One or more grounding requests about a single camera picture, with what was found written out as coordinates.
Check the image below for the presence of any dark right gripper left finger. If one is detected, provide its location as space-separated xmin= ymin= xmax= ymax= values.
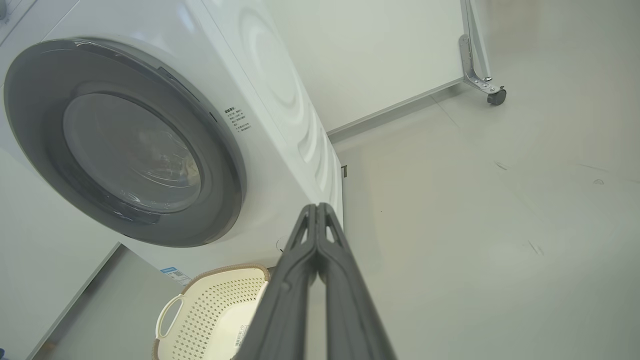
xmin=234 ymin=202 xmax=321 ymax=360

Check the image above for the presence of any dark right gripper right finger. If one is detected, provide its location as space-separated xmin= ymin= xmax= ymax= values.
xmin=314 ymin=202 xmax=397 ymax=360

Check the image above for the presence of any round glass washer door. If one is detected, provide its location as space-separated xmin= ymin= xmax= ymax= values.
xmin=3 ymin=38 xmax=247 ymax=249

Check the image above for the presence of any white front-load washing machine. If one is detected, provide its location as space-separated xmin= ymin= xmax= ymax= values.
xmin=0 ymin=0 xmax=347 ymax=289

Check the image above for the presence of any paper label inside basket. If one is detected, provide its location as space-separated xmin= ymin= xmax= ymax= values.
xmin=232 ymin=323 xmax=251 ymax=351

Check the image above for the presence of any cream perforated basket brown rim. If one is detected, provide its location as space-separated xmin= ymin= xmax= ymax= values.
xmin=151 ymin=263 xmax=274 ymax=360

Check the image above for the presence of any blue energy label sticker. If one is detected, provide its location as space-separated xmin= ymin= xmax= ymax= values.
xmin=159 ymin=266 xmax=193 ymax=287

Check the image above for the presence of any metal leg with black caster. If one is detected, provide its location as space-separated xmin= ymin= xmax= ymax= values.
xmin=458 ymin=0 xmax=508 ymax=106

